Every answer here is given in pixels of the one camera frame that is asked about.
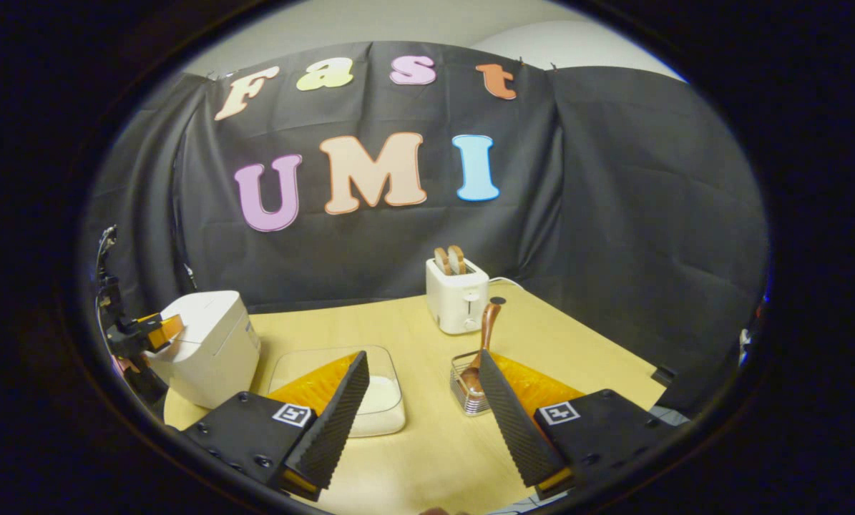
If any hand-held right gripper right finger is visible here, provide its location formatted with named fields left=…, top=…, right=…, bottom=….
left=479, top=350, right=678, bottom=500

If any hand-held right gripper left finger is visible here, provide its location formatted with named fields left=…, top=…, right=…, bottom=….
left=180, top=350, right=371, bottom=501

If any white rice cooker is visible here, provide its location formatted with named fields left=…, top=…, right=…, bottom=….
left=143, top=290, right=262, bottom=410

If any wire chopstick holder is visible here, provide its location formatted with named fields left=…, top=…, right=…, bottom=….
left=450, top=350, right=496, bottom=417

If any clear container of rice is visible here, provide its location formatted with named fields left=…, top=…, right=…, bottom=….
left=268, top=345, right=407, bottom=438

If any brown wooden spoon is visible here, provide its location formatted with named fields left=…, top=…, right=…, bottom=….
left=460, top=302, right=503, bottom=398

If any white toaster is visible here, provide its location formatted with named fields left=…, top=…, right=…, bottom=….
left=426, top=257, right=490, bottom=335

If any black backdrop cloth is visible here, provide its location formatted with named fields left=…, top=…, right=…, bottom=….
left=80, top=41, right=770, bottom=423

